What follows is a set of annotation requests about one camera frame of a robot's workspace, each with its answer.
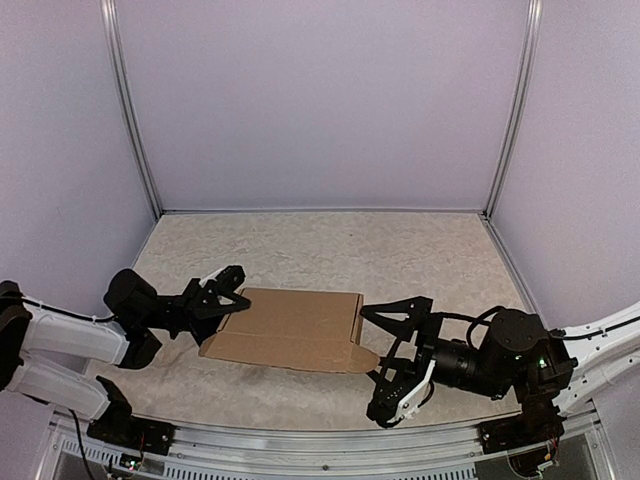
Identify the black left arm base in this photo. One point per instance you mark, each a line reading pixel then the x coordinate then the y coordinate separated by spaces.
pixel 118 426

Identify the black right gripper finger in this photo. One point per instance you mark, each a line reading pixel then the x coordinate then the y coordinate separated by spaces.
pixel 394 380
pixel 403 319

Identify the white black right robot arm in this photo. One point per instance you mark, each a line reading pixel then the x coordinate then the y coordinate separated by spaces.
pixel 564 364

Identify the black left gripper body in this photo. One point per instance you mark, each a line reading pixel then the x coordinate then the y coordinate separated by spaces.
pixel 172 314

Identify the right aluminium frame post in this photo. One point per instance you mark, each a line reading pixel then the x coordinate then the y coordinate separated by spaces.
pixel 518 104

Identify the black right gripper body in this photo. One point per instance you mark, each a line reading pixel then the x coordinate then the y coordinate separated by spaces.
pixel 482 382

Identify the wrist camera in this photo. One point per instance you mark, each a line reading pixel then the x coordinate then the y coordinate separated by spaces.
pixel 410 403
pixel 230 277

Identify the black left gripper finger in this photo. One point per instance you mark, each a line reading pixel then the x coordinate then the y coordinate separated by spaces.
pixel 204 323
pixel 214 300

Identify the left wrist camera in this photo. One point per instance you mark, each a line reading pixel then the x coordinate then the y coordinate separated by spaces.
pixel 230 277

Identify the brown cardboard box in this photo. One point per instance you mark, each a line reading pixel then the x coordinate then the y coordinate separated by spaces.
pixel 312 331

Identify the aluminium front rail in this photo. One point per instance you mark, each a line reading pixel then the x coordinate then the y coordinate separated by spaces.
pixel 444 451

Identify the aluminium frame post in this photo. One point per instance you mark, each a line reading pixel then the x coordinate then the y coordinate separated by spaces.
pixel 115 48
pixel 518 104

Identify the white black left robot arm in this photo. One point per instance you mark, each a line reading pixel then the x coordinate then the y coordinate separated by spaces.
pixel 124 339

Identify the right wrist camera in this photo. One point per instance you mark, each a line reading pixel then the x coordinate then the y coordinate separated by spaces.
pixel 410 403

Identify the left aluminium frame post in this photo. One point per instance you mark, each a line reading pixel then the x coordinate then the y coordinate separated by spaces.
pixel 115 48

